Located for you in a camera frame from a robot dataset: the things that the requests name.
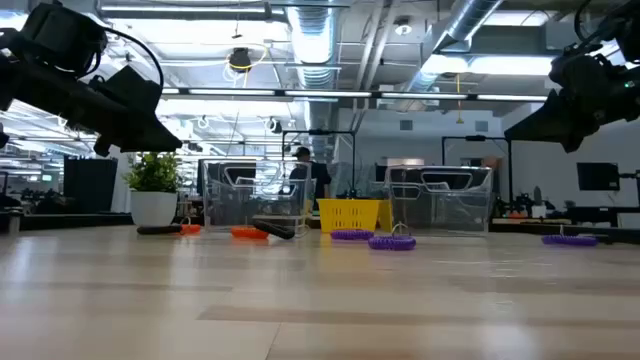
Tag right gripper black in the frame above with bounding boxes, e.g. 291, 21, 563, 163
503, 19, 640, 154

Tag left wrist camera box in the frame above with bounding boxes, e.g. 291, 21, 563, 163
91, 64, 164, 119

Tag overhead light bar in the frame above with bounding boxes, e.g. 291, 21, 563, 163
160, 87, 550, 104

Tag black aluminium table frame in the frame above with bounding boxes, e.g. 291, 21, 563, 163
0, 212, 640, 246

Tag ceiling light panel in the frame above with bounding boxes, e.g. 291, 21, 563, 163
422, 52, 556, 77

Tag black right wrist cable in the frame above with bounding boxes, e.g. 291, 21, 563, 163
572, 0, 640, 51

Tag clear plastic bin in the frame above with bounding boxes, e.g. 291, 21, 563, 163
202, 158, 314, 235
384, 165, 494, 236

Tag black frame stand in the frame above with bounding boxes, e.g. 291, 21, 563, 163
280, 128, 357, 199
440, 134, 514, 206

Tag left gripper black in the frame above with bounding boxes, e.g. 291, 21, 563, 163
9, 2, 184, 158

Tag purple spring keychain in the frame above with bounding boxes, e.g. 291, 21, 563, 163
330, 229, 375, 242
368, 223, 417, 252
541, 225, 599, 248

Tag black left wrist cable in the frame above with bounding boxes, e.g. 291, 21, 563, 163
102, 25, 166, 90

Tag black partition panel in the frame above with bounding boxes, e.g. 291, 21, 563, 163
63, 157, 119, 214

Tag distant robot workstation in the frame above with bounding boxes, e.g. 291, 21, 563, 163
492, 185, 557, 221

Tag black wall monitor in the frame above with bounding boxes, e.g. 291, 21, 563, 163
576, 162, 621, 192

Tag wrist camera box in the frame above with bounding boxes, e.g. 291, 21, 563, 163
91, 64, 164, 119
548, 43, 615, 101

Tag green plant in white pot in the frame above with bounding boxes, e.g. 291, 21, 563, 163
122, 152, 182, 227

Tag yellow plastic basket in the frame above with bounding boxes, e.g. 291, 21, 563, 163
317, 198, 394, 234

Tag black overhead camera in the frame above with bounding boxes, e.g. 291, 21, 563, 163
227, 46, 253, 75

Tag yellow hanging cord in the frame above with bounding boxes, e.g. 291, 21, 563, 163
453, 73, 464, 125

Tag person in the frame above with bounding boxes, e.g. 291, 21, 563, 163
288, 146, 333, 201

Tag silver spiral air duct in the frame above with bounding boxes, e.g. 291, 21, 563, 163
284, 0, 342, 91
399, 0, 504, 94

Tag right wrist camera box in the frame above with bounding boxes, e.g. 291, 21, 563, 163
548, 43, 615, 101

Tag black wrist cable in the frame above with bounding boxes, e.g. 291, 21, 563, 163
572, 0, 640, 51
102, 25, 166, 90

